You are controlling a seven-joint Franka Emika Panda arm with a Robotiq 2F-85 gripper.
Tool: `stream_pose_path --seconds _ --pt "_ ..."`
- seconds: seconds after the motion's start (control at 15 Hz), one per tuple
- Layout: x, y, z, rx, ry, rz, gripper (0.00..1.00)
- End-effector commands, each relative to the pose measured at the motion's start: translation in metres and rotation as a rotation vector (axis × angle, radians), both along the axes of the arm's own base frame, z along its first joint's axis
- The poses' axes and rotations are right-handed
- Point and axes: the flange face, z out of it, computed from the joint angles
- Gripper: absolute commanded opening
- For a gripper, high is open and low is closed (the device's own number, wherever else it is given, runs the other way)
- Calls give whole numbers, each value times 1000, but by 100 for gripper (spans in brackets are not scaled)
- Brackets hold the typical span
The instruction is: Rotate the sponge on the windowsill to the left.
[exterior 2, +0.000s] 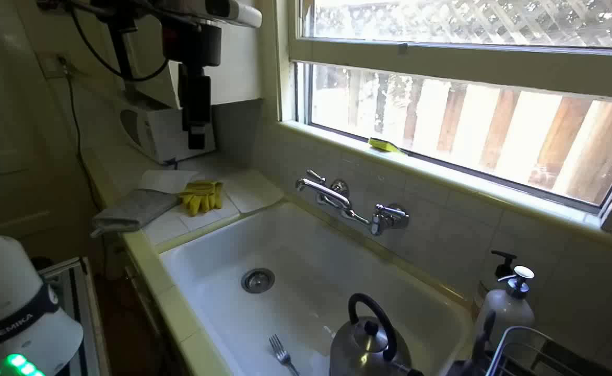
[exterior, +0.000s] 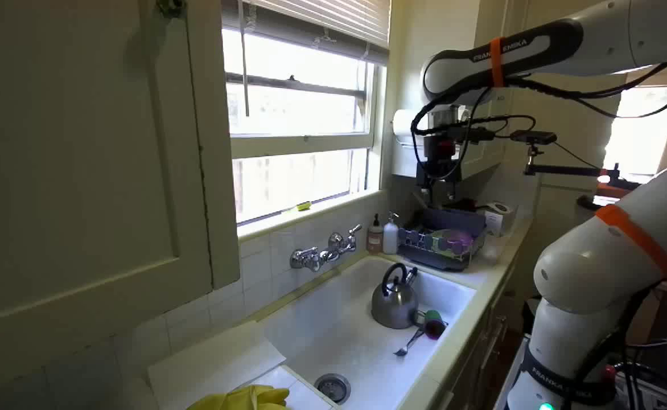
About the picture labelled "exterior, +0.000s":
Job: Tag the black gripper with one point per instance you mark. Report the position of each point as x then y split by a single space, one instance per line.
438 159

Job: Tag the yellow green sponge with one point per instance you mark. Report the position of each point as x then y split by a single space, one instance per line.
304 206

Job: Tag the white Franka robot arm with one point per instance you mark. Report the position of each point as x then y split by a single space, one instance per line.
597 259

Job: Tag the dark dish rack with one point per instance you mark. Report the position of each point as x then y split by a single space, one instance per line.
442 245

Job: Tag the white soap bottle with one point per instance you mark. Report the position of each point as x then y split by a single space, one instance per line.
390 237

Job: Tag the white tissue box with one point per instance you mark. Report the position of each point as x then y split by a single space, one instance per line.
500 218

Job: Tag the brown soap bottle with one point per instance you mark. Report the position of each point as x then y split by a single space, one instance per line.
375 237

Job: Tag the green cup purple rim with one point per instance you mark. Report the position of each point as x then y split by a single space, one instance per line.
432 323

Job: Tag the metal fork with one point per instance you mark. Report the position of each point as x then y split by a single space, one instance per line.
409 345

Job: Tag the lower kitchen cabinet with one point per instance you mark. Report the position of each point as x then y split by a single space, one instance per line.
484 350

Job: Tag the white sink basin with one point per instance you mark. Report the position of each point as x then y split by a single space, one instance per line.
346 334

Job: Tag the cream window blind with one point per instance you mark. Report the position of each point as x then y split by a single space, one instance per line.
324 20

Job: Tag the bright room window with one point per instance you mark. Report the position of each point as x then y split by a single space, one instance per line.
641 134

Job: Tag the metal sink drain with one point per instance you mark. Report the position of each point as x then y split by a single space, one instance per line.
333 385

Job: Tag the yellow cloth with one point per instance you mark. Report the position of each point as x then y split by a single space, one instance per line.
242 400

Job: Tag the cream cabinet door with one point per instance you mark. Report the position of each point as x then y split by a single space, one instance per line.
74 152

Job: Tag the chrome wall faucet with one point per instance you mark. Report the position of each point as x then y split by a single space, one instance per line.
321 253

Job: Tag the kitchen window frame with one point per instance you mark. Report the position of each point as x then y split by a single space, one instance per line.
301 142

